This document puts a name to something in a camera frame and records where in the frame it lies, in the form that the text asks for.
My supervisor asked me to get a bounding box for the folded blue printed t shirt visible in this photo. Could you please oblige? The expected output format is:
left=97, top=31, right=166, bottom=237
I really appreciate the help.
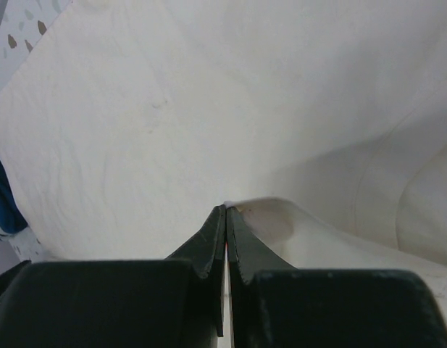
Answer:
left=0, top=160, right=28, bottom=240

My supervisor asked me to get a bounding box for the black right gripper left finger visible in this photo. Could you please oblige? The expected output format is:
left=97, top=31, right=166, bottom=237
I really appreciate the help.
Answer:
left=0, top=206, right=226, bottom=347

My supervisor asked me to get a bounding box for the cream white t shirt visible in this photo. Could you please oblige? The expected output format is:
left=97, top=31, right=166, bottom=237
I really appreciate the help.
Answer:
left=0, top=1, right=447, bottom=325

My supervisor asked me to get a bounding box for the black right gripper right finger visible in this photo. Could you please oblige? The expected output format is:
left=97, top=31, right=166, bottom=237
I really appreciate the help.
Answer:
left=226, top=208, right=447, bottom=347

